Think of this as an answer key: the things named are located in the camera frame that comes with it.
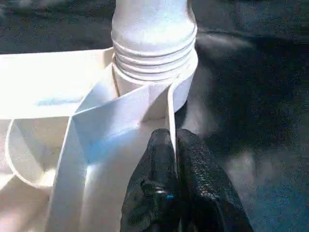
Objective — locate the white plastic table top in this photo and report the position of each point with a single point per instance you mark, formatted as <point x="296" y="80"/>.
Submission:
<point x="48" y="84"/>

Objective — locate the black table mat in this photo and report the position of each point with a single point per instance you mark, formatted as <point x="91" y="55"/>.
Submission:
<point x="253" y="96"/>

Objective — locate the white plastic table leg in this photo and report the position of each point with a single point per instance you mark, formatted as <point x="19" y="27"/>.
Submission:
<point x="154" y="29"/>

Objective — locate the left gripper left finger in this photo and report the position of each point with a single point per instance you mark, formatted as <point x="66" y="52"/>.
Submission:
<point x="154" y="193"/>

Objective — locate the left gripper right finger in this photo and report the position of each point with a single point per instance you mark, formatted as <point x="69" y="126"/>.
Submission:
<point x="207" y="198"/>

